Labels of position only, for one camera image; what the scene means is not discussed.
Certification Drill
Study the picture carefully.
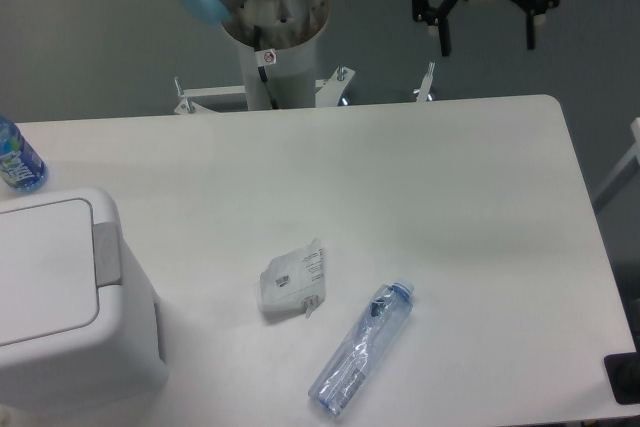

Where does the white push-button trash can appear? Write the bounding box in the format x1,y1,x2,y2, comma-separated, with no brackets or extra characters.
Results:
1,187,169,414

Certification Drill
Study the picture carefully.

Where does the crumpled white plastic pouch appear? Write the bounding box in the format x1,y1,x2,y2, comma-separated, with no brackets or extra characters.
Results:
255,238,326,319

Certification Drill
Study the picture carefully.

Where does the empty clear plastic bottle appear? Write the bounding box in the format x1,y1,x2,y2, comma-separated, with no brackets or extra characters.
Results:
308,279,414,418

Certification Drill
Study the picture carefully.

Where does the black clamp at table edge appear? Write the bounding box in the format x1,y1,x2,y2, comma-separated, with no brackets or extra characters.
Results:
604,352,639,405

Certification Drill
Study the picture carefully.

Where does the blue labelled water bottle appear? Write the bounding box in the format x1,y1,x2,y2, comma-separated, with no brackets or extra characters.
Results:
1,116,48,193

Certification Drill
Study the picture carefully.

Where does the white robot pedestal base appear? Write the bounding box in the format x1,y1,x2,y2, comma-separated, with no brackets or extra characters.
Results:
172,0,436,116

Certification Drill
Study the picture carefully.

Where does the black cable on pedestal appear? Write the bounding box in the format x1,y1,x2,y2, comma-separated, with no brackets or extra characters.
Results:
252,24,280,111

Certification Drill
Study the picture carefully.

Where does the white frame at right edge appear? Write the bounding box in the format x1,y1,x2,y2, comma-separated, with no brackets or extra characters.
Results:
592,118,639,214

